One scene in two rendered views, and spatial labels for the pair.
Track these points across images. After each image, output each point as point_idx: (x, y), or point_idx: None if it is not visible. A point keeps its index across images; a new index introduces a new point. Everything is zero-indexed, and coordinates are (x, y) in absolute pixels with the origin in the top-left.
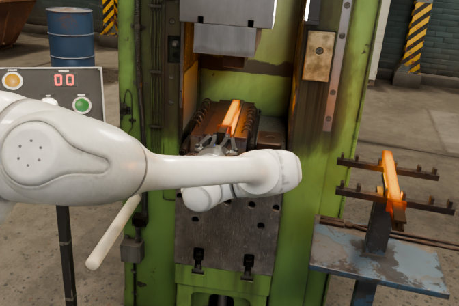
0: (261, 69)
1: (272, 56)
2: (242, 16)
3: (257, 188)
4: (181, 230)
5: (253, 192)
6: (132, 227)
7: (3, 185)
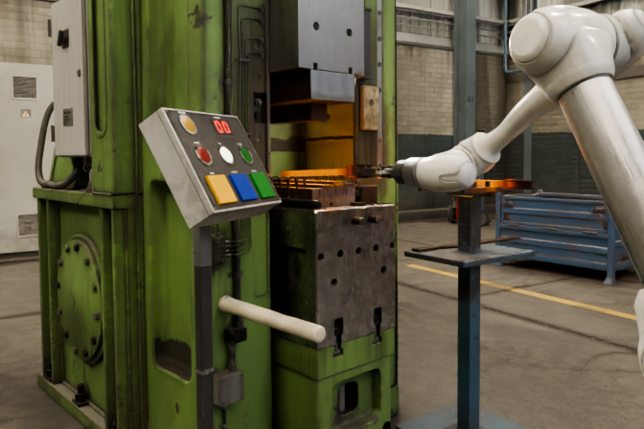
0: (273, 146)
1: (281, 131)
2: (344, 64)
3: (496, 156)
4: (323, 302)
5: (494, 161)
6: (219, 353)
7: (624, 48)
